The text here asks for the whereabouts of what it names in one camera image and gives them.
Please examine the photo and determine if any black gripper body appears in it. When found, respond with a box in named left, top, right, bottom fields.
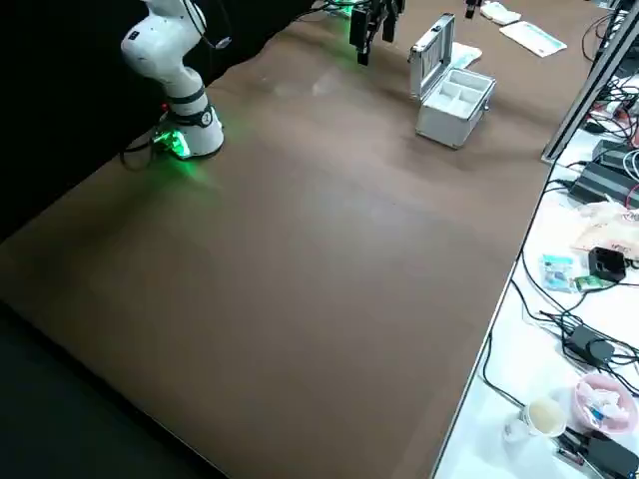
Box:
left=354, top=0, right=401, bottom=22

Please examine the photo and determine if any pink plastic bowl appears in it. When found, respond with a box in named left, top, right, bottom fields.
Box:
left=571, top=373, right=636, bottom=433

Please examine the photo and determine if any clear plastic pill box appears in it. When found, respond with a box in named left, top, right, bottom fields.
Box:
left=479, top=1, right=523, bottom=26

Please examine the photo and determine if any long blue white mask packet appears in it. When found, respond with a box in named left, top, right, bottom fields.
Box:
left=498, top=20, right=569, bottom=57

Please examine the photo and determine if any white plastic partition tray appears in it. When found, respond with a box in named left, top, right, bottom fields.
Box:
left=431, top=68, right=496, bottom=121

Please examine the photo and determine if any white paper cup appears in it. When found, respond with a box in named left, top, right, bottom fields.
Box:
left=520, top=396, right=568, bottom=439

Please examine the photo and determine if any wide blue white mask packet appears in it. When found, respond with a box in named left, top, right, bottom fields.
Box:
left=451, top=42, right=483, bottom=70

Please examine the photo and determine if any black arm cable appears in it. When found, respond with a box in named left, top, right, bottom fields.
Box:
left=182, top=0, right=233, bottom=51

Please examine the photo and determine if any black power supply brick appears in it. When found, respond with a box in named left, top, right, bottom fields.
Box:
left=567, top=139, right=639, bottom=207

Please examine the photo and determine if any pink plastic bag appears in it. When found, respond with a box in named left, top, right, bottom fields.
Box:
left=568, top=201, right=639, bottom=259

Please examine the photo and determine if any black power adapter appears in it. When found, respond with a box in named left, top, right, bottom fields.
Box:
left=583, top=429, right=639, bottom=479
left=562, top=323, right=616, bottom=371

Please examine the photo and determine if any aluminium frame post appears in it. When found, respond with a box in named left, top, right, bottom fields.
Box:
left=541, top=0, right=639, bottom=164

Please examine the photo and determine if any black base cable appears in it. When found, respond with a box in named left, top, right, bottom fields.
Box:
left=118, top=135, right=162, bottom=172

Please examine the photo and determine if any aluminium first-aid case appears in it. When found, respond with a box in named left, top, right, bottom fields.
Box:
left=407, top=13, right=496, bottom=151

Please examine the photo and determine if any small black box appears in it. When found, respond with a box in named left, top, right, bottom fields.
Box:
left=587, top=245, right=628, bottom=283

